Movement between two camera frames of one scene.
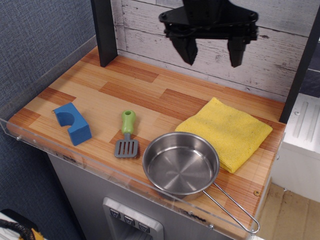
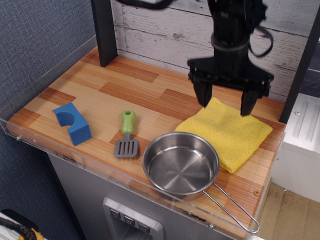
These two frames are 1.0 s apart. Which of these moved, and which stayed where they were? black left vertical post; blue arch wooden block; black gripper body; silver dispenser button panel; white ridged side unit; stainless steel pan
Moved: black gripper body
Stayed: blue arch wooden block; black left vertical post; silver dispenser button panel; white ridged side unit; stainless steel pan
